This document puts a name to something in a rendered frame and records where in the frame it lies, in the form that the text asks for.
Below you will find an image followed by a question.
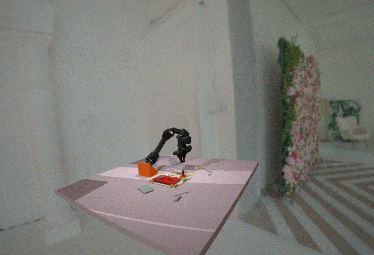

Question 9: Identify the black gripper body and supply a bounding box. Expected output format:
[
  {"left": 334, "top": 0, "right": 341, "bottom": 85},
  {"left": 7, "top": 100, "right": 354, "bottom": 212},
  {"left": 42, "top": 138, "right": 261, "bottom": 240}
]
[{"left": 173, "top": 143, "right": 186, "bottom": 155}]

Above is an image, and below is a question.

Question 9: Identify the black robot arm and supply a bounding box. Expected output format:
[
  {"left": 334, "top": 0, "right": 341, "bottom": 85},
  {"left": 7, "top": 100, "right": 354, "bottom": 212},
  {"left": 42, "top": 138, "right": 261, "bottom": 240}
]
[{"left": 145, "top": 127, "right": 192, "bottom": 166}]

